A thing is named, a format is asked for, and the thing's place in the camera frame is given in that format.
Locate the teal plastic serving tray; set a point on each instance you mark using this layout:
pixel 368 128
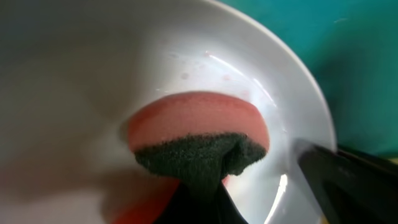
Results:
pixel 350 46

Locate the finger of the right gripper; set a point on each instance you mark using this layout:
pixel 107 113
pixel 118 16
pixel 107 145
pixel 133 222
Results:
pixel 349 186

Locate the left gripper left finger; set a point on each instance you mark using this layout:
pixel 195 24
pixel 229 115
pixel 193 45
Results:
pixel 182 208

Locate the white plate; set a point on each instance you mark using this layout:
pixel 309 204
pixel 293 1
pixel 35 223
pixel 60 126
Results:
pixel 73 72

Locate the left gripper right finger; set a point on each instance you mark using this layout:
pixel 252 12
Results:
pixel 221 209

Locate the pink and green sponge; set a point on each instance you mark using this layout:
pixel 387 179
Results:
pixel 196 139

